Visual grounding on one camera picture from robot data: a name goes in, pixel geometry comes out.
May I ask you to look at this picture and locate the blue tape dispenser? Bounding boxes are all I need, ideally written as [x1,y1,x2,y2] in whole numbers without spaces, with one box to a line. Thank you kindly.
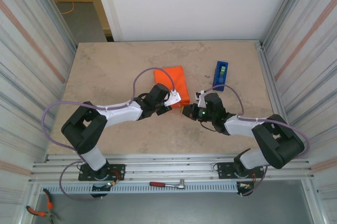
[212,61,229,92]

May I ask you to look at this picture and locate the grey slotted cable tray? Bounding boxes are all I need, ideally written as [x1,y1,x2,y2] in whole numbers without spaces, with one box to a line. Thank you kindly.
[39,183,239,193]

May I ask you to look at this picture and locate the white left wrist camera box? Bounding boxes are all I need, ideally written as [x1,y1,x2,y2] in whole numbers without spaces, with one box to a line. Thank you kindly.
[164,90,182,109]

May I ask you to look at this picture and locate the orange-handled pliers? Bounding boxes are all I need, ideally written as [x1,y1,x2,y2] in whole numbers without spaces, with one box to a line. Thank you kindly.
[25,188,63,222]

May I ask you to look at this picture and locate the orange wrapping paper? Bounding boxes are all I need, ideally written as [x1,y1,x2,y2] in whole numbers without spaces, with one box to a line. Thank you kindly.
[153,65,191,109]

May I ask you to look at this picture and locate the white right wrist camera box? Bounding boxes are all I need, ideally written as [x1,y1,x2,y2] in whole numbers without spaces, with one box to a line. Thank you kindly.
[194,90,209,108]

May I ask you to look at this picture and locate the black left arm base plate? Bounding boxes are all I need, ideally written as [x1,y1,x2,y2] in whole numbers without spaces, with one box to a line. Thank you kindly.
[78,163,126,182]

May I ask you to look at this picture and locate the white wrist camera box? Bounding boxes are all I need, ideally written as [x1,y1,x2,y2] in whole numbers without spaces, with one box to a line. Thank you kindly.
[194,90,209,108]
[164,90,182,109]

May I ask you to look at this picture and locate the red-handled ratchet wrench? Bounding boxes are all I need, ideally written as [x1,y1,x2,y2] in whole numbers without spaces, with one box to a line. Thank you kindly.
[149,179,186,189]

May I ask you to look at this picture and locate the aluminium side rail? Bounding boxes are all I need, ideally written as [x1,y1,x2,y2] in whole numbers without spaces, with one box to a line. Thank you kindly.
[254,40,300,159]

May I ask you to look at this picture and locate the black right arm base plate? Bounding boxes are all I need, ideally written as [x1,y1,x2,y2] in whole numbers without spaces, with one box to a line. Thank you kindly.
[216,161,265,180]

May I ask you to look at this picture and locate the aluminium mounting rails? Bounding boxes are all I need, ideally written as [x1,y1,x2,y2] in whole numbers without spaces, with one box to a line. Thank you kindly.
[31,154,315,183]

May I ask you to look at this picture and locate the orange floor cable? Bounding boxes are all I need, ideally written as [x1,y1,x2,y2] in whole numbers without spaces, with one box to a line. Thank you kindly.
[61,2,75,15]

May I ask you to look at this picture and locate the white door frame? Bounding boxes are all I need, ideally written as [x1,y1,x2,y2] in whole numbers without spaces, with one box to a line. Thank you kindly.
[91,0,124,42]

